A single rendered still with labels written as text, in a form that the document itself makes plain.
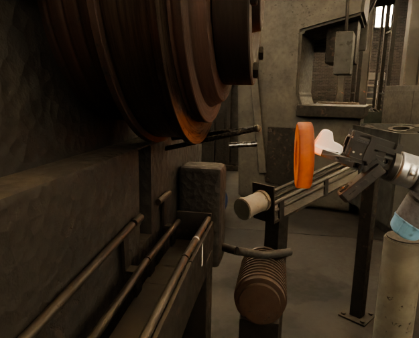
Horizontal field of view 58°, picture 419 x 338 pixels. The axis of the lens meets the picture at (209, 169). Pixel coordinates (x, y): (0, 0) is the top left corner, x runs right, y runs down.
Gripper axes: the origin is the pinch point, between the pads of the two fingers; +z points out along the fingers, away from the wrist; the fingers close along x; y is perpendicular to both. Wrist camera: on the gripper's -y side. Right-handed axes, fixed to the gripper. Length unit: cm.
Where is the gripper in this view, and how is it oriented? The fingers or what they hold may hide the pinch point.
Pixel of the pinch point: (304, 147)
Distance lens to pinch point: 90.4
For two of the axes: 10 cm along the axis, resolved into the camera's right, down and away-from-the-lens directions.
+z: -9.4, -3.3, 1.2
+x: -1.8, 1.6, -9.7
